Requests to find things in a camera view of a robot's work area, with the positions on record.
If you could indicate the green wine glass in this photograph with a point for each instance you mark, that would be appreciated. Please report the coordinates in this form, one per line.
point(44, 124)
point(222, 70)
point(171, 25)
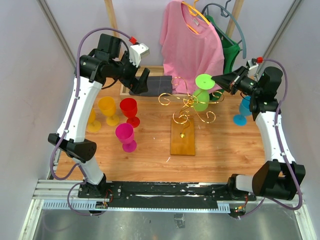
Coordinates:
point(204, 83)

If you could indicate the yellow wine glass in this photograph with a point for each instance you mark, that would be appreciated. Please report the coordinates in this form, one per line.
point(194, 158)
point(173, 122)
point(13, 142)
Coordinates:
point(93, 125)
point(107, 106)

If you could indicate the orange clothes hanger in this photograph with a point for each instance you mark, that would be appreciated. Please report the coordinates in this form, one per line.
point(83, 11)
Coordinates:
point(196, 17)

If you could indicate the white slotted cable duct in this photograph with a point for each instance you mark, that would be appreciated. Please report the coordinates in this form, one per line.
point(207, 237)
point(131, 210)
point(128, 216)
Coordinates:
point(98, 206)

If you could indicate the magenta wine glass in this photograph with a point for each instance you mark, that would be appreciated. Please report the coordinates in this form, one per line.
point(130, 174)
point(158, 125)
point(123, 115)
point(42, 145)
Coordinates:
point(125, 134)

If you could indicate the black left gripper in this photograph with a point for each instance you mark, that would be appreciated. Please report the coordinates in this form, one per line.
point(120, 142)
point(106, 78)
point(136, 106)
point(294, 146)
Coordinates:
point(140, 85)

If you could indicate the pink t-shirt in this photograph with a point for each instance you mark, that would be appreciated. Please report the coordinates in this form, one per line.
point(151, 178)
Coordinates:
point(185, 54)

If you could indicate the wooden clothes rack frame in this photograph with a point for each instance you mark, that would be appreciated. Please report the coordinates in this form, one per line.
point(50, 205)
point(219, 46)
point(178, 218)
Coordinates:
point(113, 22)

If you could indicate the gold wire glass rack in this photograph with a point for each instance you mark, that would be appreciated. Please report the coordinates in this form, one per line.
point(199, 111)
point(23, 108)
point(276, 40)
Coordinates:
point(181, 116)

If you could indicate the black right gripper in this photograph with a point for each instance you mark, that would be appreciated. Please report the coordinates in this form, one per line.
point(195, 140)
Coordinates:
point(228, 82)

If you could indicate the aluminium frame rail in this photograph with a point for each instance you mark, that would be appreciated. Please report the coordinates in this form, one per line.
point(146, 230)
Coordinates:
point(44, 6)

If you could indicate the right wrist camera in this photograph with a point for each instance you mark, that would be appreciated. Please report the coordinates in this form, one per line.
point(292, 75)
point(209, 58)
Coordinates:
point(252, 65)

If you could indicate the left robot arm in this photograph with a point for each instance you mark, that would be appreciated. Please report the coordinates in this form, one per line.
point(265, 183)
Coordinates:
point(91, 73)

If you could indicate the green tank top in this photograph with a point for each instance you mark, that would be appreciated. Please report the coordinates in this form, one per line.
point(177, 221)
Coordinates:
point(230, 48)

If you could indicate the folded dark grey cloth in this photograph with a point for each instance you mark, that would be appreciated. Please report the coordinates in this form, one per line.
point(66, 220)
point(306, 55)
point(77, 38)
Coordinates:
point(157, 85)

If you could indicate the red wine glass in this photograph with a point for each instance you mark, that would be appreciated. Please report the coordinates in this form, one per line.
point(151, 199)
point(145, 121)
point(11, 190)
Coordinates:
point(129, 109)

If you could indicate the yellow wine glass front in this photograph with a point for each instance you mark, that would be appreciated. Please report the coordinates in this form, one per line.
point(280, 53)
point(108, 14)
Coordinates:
point(107, 106)

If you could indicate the grey clothes hanger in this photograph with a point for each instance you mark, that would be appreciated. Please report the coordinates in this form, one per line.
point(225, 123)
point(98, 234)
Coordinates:
point(232, 24)

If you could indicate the wooden rack base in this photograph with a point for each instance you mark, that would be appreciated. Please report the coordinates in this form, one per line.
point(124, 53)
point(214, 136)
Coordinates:
point(182, 138)

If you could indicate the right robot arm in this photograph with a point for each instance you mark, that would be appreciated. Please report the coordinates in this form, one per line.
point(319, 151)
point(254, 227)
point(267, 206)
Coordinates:
point(280, 176)

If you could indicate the blue wine glass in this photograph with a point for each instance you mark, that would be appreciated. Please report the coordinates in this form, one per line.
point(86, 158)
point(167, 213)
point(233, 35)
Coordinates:
point(244, 111)

